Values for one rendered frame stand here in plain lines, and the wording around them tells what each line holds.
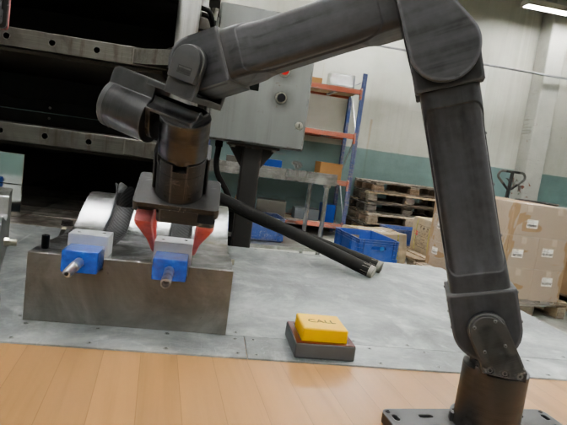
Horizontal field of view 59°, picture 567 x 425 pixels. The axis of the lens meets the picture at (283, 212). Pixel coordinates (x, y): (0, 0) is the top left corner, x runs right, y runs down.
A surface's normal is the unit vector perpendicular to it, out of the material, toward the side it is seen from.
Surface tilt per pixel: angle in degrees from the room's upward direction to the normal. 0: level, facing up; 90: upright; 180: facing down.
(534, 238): 83
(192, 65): 90
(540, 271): 81
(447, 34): 90
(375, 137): 90
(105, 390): 0
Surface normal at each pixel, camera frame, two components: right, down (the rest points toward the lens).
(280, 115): 0.15, 0.13
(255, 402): 0.14, -0.98
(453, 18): -0.26, 0.07
